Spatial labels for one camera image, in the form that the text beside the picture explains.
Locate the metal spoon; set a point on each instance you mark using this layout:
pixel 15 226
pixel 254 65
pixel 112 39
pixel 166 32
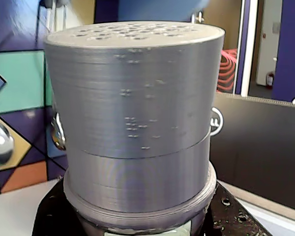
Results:
pixel 59 137

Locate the gray salt shaker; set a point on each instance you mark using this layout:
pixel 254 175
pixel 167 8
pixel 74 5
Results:
pixel 137 110

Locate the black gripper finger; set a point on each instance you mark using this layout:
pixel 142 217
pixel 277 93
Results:
pixel 231 216
pixel 51 214

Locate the metal ladle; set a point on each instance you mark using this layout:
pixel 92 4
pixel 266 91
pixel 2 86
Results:
pixel 0 145

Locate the black dell monitor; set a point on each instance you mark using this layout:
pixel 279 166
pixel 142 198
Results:
pixel 260 147

